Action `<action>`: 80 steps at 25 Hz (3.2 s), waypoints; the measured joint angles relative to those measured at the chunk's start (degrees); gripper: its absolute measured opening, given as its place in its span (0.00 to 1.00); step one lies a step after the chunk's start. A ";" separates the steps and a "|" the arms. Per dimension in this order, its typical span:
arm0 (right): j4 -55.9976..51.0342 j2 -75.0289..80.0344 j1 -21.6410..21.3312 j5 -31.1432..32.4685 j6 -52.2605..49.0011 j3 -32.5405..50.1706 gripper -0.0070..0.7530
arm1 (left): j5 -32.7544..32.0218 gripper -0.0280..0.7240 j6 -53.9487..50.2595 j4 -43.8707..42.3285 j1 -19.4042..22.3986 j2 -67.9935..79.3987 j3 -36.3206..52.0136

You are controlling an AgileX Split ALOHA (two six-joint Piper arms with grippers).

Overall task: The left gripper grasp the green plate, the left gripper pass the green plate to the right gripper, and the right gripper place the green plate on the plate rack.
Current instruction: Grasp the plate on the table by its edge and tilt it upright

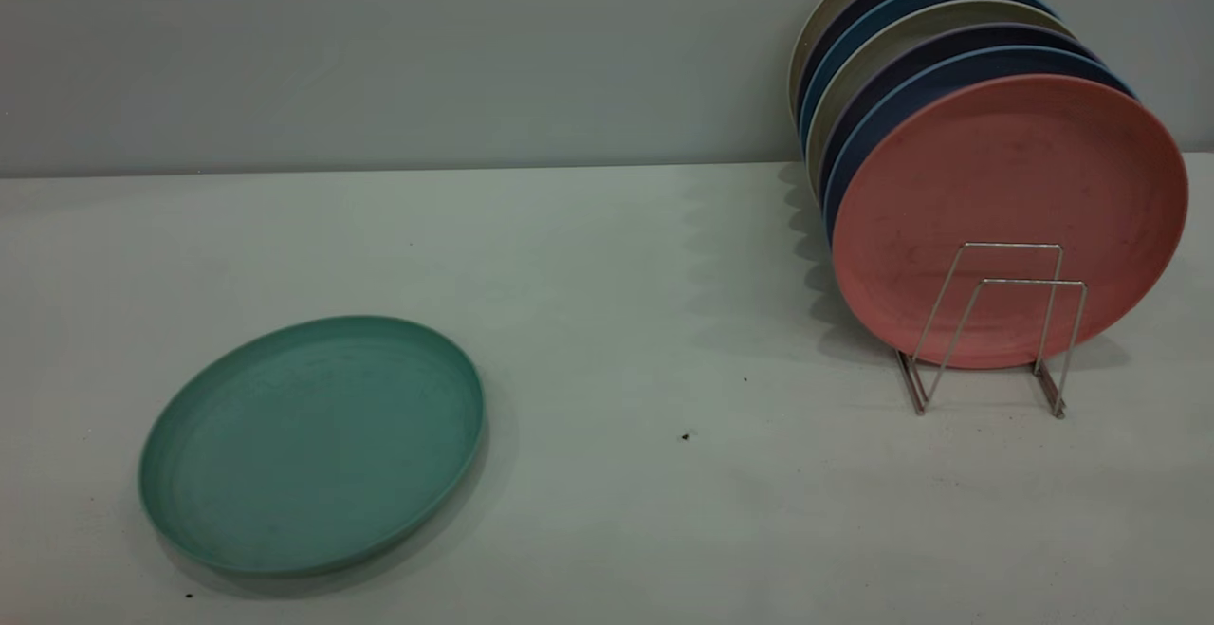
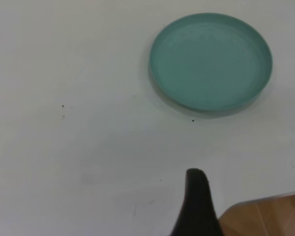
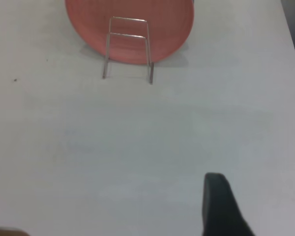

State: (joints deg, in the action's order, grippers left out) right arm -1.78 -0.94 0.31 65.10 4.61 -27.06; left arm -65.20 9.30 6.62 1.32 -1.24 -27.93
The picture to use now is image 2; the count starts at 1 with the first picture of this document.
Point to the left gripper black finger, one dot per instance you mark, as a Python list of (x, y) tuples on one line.
[(196, 209)]

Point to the green plate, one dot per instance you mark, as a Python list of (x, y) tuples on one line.
[(211, 66)]

